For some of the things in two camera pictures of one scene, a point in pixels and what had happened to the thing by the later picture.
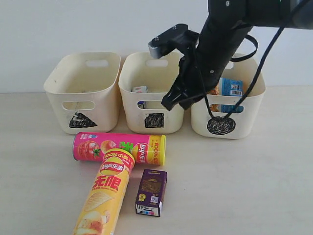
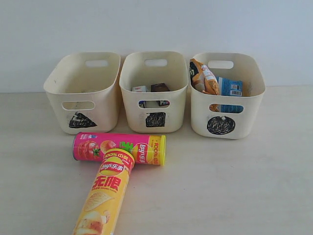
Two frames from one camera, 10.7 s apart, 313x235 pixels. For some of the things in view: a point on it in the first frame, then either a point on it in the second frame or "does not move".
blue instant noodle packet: [230, 87] does not move
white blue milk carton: [141, 104] does not move
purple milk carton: [152, 192] → [160, 87]
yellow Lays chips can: [101, 208] does not move
